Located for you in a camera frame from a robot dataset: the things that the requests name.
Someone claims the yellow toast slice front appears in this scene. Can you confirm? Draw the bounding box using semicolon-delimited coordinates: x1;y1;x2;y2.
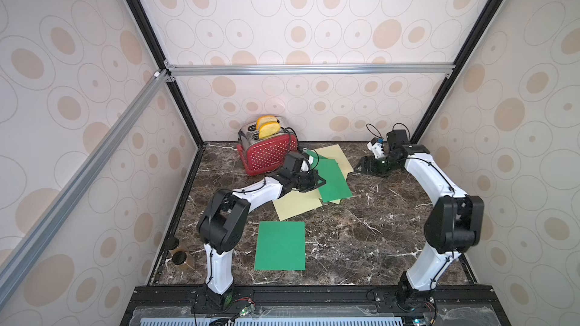
258;122;281;140

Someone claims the green paper sheet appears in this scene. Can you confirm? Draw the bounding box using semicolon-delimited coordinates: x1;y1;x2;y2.
303;149;338;169
316;158;352;202
255;221;306;271

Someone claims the brown spice jar rear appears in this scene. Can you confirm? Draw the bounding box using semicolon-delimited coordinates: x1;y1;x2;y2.
163;236;184;255

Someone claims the yellow paper sheet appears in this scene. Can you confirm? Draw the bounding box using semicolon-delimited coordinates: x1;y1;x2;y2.
273;190;323;221
317;144;353;179

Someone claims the left diagonal aluminium frame bar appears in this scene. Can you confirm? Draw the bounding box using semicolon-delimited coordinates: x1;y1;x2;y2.
1;69;169;308

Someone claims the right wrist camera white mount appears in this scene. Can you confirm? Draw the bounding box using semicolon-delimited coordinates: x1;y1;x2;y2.
367;137;386;159

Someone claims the yellow toast slice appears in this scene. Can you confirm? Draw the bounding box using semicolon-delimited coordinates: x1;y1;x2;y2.
258;122;281;140
256;115;279;130

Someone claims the black toaster power cord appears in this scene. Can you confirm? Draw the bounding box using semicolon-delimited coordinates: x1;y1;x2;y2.
280;127;302;164

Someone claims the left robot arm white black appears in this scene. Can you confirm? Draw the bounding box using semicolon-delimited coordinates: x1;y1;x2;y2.
197;150;326;303

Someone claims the horizontal aluminium frame bar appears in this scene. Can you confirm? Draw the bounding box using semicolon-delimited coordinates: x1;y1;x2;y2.
169;63;456;76

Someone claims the brown spice jar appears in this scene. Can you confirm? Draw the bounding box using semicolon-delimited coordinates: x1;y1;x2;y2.
172;251;195;272
163;236;184;255

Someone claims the brown spice jar front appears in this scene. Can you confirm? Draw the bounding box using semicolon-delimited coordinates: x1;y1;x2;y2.
172;251;195;272

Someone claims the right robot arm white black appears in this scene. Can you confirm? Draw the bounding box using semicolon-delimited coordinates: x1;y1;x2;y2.
354;129;484;310

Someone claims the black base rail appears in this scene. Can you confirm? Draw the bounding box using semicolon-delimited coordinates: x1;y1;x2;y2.
120;285;510;325

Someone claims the yellow paper sheet front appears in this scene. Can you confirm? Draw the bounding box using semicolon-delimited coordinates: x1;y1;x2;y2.
273;190;323;221

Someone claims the red polka dot toaster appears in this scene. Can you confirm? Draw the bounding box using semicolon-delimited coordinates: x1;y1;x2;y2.
237;117;298;176

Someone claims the yellow toast slice rear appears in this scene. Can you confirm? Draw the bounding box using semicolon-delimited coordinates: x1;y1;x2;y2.
256;115;279;130

